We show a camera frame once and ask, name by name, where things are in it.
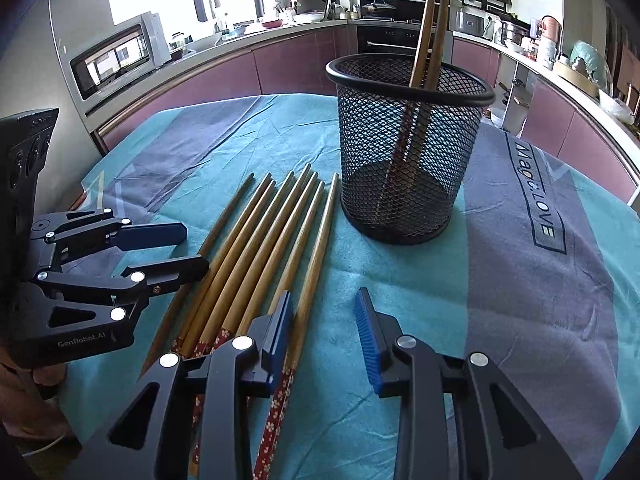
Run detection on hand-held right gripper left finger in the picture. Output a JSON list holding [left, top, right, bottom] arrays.
[[65, 290, 296, 480]]

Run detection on black built-in oven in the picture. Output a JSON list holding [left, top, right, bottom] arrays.
[[356, 24, 455, 61]]

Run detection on purple kitchen cabinets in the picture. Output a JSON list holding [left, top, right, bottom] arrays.
[[92, 25, 640, 201]]

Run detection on black mesh utensil holder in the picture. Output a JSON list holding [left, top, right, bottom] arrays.
[[325, 52, 496, 246]]

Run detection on grey refrigerator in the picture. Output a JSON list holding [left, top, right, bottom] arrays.
[[47, 0, 116, 156]]

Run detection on silver microwave oven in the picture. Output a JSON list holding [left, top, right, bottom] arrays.
[[69, 11, 171, 102]]

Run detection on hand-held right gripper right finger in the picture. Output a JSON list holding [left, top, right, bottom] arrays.
[[354, 287, 583, 480]]

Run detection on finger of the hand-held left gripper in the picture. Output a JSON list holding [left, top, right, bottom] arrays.
[[7, 255, 211, 368], [30, 207, 188, 273]]

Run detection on teal grey printed tablecloth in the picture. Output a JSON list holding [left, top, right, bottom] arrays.
[[65, 92, 640, 480]]

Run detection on bunch of light wooden chopsticks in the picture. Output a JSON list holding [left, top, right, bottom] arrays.
[[140, 162, 341, 480]]

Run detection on dark brown wooden chopstick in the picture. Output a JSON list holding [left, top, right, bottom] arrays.
[[395, 0, 451, 201], [380, 0, 439, 211]]

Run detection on pink kettle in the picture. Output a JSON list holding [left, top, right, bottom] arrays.
[[540, 15, 563, 42]]

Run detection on cooking pot with lid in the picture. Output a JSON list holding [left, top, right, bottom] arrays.
[[361, 0, 398, 17]]

